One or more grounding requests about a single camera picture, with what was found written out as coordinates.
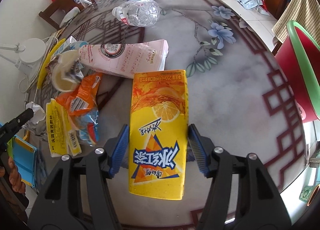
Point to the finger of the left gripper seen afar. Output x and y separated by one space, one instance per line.
9 129

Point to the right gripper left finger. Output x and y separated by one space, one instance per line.
58 204

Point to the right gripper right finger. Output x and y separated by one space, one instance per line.
259 206

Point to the yellow cardboard box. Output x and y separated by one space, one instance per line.
62 138

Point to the blue white snack wrapper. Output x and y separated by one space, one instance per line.
87 127

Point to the orange snack wrapper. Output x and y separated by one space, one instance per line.
82 99

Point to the crushed floral paper cup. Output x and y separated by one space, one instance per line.
66 74

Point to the yellow iced tea carton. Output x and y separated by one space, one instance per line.
158 134

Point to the person's left hand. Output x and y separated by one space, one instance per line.
15 179

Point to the blue yellow plastic holder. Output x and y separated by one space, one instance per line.
24 156

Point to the white desk lamp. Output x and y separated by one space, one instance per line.
28 55

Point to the yellow corn-shaped object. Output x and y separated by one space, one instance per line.
43 71

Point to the blue white milk carton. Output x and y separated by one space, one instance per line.
70 44

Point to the pink paper carton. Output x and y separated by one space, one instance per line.
124 60

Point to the brown wooden chair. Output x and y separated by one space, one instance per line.
65 5

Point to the clear plastic water bottle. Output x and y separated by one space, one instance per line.
139 13

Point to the checkered cloth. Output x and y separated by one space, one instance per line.
304 12

